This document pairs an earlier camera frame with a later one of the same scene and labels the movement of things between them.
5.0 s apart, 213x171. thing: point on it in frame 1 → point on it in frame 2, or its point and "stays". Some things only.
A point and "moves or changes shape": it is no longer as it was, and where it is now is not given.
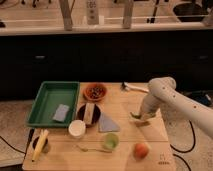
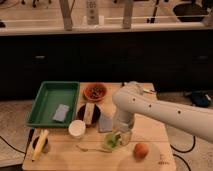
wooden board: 107,138 stays
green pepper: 137,116 moves or changes shape
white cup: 76,128 stays
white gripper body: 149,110 → 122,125
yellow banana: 43,136 stays
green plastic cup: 111,141 stays
